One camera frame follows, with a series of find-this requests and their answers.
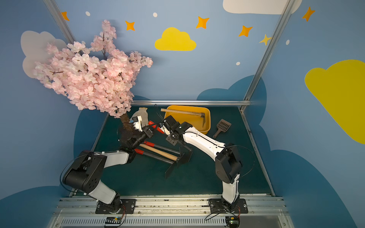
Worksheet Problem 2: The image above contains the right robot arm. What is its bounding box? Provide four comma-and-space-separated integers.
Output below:
163, 120, 243, 208

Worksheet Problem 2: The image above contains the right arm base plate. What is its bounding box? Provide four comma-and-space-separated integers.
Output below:
208, 197, 249, 214

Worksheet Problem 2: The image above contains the wooden handle hoe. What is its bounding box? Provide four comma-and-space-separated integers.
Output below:
161, 108, 206, 127
139, 143, 187, 165

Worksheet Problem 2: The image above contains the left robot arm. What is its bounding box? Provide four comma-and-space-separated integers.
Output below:
62, 126, 155, 214

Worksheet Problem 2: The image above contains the white work glove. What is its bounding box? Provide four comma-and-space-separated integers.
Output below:
132, 107, 149, 127

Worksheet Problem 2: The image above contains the yellow plastic storage box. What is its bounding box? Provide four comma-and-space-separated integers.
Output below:
163, 105, 211, 135

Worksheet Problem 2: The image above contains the red grip rake front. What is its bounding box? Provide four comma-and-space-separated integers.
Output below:
134, 149, 176, 179

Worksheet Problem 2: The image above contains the pink cherry blossom tree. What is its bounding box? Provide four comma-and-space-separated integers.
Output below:
33, 20, 153, 118

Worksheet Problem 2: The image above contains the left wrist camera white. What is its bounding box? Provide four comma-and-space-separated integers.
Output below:
130, 116, 143, 132

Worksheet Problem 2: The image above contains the brown slotted plastic scoop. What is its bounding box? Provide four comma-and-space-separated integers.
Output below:
213, 119, 232, 139

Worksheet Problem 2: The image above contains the horizontal aluminium frame bar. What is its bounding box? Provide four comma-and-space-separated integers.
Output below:
132, 100, 251, 106

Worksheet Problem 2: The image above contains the red grip rake back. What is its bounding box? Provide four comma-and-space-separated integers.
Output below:
148, 121, 193, 164

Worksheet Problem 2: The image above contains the left aluminium frame post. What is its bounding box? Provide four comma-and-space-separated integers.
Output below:
43, 0, 76, 43

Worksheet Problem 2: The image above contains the left small circuit board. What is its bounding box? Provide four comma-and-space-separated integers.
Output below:
104, 217, 123, 228

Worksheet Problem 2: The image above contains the aluminium frame post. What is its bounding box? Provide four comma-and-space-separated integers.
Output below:
240, 0, 296, 114
43, 0, 76, 43

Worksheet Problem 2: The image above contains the right small circuit board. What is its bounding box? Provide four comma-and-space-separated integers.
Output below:
225, 216, 240, 228

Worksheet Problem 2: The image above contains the right aluminium frame post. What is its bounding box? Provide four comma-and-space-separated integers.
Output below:
240, 0, 296, 114

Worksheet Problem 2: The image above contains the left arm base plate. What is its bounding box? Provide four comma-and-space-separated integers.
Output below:
95, 199, 136, 215

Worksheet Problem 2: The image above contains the red grip rake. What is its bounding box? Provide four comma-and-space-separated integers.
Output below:
144, 141, 180, 156
148, 121, 193, 164
134, 149, 176, 179

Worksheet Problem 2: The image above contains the small circuit board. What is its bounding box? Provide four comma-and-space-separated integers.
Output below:
104, 217, 123, 228
225, 216, 240, 228

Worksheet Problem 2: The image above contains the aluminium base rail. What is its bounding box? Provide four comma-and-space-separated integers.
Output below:
48, 194, 294, 228

